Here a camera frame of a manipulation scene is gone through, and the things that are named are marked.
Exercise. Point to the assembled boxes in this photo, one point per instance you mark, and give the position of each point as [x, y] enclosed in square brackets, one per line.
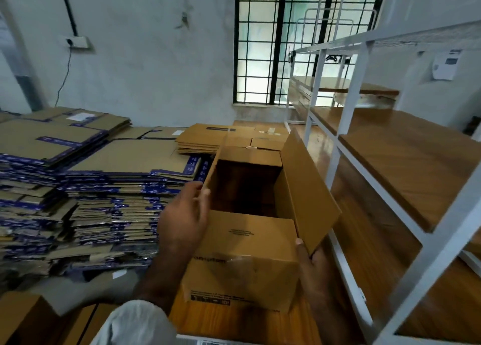
[45, 322]

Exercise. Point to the white metal shelf rack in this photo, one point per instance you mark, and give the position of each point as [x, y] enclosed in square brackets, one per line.
[421, 258]

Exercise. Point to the white wall socket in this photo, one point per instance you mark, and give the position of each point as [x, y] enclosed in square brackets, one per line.
[77, 42]

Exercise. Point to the black framed window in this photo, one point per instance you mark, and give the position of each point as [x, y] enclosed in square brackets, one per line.
[278, 40]

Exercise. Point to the brown cardboard box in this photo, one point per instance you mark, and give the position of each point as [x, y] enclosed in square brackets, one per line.
[207, 136]

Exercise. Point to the stack of brown cartons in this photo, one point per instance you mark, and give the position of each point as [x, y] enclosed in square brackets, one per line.
[248, 258]

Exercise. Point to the wooden table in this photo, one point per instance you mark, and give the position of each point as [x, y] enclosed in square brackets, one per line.
[248, 326]

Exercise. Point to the person's left forearm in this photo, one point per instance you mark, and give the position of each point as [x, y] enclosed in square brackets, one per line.
[161, 281]

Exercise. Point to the white wall device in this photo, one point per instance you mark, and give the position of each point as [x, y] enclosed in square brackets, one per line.
[446, 64]

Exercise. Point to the person's right forearm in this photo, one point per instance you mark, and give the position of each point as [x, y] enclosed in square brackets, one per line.
[334, 326]

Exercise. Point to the person's left hand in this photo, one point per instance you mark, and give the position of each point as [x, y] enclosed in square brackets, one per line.
[184, 224]

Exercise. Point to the person's right hand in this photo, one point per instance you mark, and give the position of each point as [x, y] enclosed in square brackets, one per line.
[316, 277]

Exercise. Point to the person's light grey shirt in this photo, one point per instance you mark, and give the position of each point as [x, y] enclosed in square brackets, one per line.
[143, 326]

